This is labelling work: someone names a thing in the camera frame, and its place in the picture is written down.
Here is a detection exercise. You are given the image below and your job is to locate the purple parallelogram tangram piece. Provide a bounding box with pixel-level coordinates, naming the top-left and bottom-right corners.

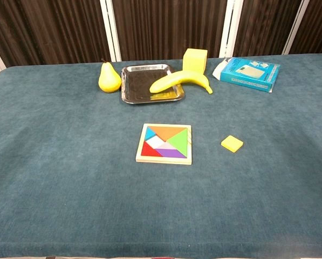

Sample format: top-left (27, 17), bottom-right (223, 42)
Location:
top-left (155, 148), bottom-right (187, 159)

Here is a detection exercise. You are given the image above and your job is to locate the blue cardboard scale box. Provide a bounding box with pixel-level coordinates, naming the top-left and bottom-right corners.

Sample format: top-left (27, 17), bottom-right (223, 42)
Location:
top-left (213, 57), bottom-right (281, 93)

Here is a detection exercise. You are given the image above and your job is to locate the yellow toy pear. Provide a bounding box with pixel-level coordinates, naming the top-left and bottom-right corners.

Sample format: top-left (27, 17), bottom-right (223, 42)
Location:
top-left (98, 58), bottom-right (122, 93)

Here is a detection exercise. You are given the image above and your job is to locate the green triangle tangram piece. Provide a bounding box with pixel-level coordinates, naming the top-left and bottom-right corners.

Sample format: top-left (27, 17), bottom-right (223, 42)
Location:
top-left (167, 128), bottom-right (188, 155)

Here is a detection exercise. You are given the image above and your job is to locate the brown folding screen panel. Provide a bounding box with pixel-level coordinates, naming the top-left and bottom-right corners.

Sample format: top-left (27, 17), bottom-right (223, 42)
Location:
top-left (282, 0), bottom-right (322, 56)
top-left (0, 0), bottom-right (116, 69)
top-left (106, 0), bottom-right (236, 62)
top-left (225, 0), bottom-right (303, 58)

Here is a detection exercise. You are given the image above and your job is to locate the teal tablecloth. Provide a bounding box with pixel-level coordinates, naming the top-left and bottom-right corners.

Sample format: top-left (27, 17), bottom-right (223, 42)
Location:
top-left (0, 53), bottom-right (322, 258)

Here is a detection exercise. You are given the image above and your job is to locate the red triangle tangram piece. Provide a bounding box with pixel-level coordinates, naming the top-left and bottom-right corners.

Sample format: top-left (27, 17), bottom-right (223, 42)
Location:
top-left (141, 142), bottom-right (163, 158)

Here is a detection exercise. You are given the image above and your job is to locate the silver metal tray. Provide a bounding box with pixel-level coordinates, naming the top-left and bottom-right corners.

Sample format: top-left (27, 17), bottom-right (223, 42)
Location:
top-left (120, 64), bottom-right (186, 105)

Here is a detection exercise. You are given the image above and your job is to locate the pale triangle tangram piece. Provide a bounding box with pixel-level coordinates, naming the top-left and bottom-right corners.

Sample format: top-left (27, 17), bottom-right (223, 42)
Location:
top-left (155, 141), bottom-right (177, 151)

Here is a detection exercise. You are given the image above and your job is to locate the yellow foam cube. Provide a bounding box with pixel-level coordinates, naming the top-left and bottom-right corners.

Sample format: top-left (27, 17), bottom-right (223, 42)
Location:
top-left (182, 48), bottom-right (208, 74)

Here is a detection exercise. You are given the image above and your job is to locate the yellow toy banana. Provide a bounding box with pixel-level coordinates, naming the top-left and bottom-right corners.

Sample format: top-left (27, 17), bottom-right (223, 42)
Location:
top-left (149, 70), bottom-right (214, 95)

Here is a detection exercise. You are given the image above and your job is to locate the wooden tangram board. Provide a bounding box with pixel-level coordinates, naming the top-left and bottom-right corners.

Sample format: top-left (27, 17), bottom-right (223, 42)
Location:
top-left (135, 123), bottom-right (193, 166)

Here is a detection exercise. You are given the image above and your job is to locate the small yellow square piece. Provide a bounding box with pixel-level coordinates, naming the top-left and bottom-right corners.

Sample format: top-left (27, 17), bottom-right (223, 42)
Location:
top-left (221, 135), bottom-right (244, 154)

